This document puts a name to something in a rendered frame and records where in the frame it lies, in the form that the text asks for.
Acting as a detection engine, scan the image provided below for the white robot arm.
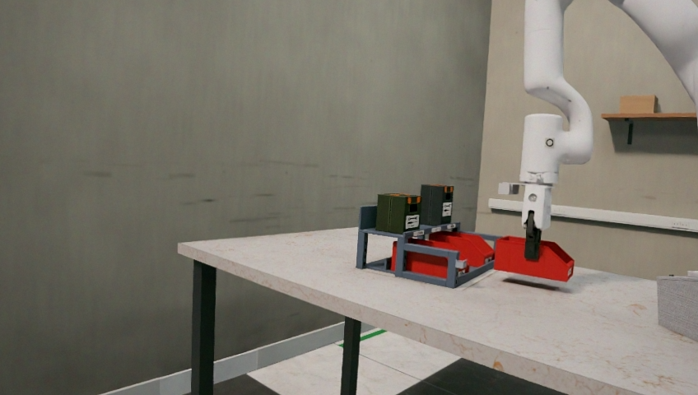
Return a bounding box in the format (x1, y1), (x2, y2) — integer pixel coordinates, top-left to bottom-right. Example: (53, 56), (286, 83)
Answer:
(519, 0), (698, 186)

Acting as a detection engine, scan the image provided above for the red bin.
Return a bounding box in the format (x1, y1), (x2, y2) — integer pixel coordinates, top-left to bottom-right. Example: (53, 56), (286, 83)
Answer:
(391, 238), (468, 278)
(429, 230), (494, 267)
(494, 235), (575, 282)

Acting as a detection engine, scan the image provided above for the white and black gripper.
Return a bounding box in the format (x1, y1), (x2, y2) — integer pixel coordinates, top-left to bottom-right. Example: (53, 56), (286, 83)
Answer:
(522, 184), (556, 260)

